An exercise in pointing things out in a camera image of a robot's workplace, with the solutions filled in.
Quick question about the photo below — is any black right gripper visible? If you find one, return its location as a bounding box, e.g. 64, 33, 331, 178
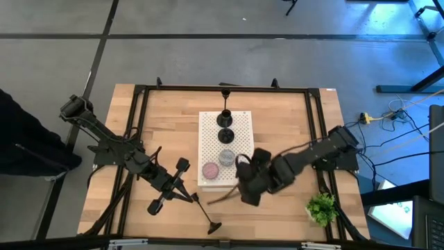
207, 148, 279, 207

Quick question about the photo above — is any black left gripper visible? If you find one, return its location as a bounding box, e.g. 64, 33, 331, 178
137, 157, 194, 217

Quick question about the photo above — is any pink patterned round candle holder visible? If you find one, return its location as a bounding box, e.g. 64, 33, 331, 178
202, 162, 220, 180

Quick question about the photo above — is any tall black candlestick holder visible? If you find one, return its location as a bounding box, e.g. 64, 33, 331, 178
216, 87, 234, 128
190, 192, 223, 235

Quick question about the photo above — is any grey patterned round candle holder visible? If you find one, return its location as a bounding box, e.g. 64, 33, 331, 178
218, 149, 237, 167

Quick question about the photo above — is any white perforated metal shelf riser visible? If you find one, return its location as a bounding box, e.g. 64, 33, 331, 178
197, 110, 258, 192

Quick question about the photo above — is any small green potted plant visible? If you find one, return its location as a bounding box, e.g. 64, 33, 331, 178
304, 192, 339, 227

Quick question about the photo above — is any person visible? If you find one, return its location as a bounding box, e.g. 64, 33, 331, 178
0, 88, 83, 181

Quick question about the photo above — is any tablet with bright screen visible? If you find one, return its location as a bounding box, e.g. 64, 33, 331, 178
366, 199, 414, 240

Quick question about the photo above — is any black tripod leg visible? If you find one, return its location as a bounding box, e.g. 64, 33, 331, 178
282, 0, 300, 17

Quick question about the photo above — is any blue desk foot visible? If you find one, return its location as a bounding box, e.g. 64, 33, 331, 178
376, 65, 444, 94

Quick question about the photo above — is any black laptop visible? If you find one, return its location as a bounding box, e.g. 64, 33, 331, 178
411, 195, 444, 250

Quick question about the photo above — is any black monitor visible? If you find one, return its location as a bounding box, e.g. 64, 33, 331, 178
429, 103, 444, 206

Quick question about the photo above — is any black aluminium table frame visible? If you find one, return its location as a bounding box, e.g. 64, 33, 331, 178
83, 76, 370, 244

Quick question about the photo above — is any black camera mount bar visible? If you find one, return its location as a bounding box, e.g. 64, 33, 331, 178
0, 235, 444, 250

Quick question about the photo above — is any black floor cable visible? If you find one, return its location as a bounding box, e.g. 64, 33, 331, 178
357, 149, 444, 167

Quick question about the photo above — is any pale cord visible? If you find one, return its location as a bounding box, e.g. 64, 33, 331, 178
373, 88, 444, 121

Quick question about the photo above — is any grey metal desk frame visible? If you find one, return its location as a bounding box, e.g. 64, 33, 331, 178
408, 0, 444, 67

